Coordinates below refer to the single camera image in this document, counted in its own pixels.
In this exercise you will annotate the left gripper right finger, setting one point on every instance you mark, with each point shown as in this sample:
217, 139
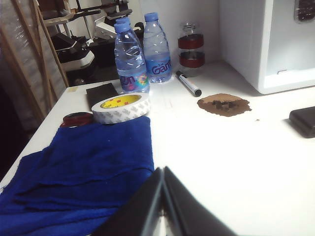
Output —
192, 216

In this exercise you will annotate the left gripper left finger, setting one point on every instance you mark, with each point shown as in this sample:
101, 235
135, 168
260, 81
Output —
133, 216

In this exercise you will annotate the black USB hub box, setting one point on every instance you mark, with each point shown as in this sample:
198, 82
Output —
304, 122

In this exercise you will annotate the blue cloth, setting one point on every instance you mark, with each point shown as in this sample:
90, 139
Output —
73, 172

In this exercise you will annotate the white double-sided tape roll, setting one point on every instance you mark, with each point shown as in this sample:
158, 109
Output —
118, 113

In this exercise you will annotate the round brown cardboard scrap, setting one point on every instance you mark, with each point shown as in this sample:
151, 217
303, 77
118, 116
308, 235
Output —
214, 108

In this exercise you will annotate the red tape roll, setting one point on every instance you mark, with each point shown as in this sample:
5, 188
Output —
73, 118

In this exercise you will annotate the flat black foam pad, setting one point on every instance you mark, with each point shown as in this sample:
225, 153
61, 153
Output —
101, 94

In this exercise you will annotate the black marker pen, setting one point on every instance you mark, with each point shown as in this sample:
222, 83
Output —
188, 83

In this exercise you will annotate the small yellow tape piece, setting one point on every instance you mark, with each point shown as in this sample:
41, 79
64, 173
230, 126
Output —
73, 89

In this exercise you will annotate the water bottle, rainbow label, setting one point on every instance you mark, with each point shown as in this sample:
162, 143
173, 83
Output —
129, 61

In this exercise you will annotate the glass jar, red bands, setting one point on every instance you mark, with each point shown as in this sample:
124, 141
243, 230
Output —
191, 59

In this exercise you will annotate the white black background machine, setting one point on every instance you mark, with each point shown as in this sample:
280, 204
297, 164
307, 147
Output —
73, 59

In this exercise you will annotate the water bottle, Ganten label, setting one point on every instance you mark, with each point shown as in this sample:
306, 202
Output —
157, 49

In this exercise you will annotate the white AUX water dispenser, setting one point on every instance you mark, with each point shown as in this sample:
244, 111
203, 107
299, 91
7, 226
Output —
246, 49

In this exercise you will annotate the white background machine part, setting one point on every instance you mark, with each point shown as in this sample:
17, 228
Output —
103, 28

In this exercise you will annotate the clear water bottle, blue cap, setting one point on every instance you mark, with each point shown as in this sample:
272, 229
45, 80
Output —
123, 20

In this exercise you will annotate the black dispenser tap paddle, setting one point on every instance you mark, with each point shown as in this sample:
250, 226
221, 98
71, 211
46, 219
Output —
305, 12

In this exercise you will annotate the wooden frame with plastic wrap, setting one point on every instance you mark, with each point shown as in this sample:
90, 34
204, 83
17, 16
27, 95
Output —
24, 61

